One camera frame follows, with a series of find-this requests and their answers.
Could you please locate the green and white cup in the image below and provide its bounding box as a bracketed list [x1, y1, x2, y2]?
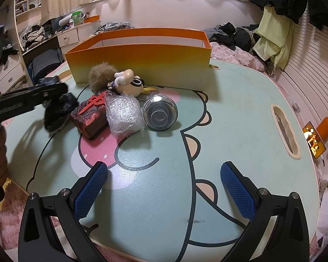
[72, 11, 84, 26]

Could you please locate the light green hanging garment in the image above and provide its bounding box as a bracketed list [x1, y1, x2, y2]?
[253, 4, 294, 70]

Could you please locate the red plastic ornament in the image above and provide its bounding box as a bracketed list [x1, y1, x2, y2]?
[79, 91, 108, 115]

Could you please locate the pink fluffy rug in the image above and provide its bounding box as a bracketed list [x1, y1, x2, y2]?
[0, 183, 61, 252]

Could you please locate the clear round dome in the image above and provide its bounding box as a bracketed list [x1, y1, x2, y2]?
[142, 95, 179, 131]

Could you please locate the white desk drawer cabinet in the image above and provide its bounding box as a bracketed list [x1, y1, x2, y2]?
[57, 29, 80, 47]

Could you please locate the beige fur pompom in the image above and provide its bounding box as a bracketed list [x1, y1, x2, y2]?
[88, 63, 118, 93]

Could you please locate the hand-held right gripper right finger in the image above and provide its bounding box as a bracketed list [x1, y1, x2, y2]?
[220, 162, 310, 262]

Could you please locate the clothes pile on desk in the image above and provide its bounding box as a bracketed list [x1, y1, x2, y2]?
[19, 24, 58, 50]

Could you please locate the grey patterned cloth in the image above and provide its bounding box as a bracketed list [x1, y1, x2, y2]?
[97, 22, 132, 34]

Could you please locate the white wall shelf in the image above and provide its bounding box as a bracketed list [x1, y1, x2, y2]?
[14, 0, 43, 52]

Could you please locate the orange cardboard box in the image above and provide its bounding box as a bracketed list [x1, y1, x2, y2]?
[65, 28, 211, 91]

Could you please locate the cartoon figurine with goggles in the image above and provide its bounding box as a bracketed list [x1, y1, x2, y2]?
[113, 69, 145, 97]

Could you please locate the black bag under desk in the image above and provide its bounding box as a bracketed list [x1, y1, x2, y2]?
[27, 48, 65, 81]

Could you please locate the black paisley cloth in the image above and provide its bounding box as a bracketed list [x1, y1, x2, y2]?
[44, 93, 80, 133]

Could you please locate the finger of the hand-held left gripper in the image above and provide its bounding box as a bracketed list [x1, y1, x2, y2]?
[0, 83, 69, 127]
[38, 77, 61, 87]

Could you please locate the bubble wrap bundle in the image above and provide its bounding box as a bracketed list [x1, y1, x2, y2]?
[104, 93, 143, 138]

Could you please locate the smartphone with lit screen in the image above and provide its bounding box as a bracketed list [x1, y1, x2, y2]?
[303, 121, 326, 159]

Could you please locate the pink floral blanket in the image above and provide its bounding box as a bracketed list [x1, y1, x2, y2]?
[209, 42, 268, 73]

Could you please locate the orange bottle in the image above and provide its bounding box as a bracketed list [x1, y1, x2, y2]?
[317, 113, 328, 140]

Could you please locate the red patterned pouch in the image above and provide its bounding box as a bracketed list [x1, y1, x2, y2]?
[70, 95, 112, 141]

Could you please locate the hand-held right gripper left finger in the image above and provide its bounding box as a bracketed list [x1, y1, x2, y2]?
[18, 161, 108, 262]

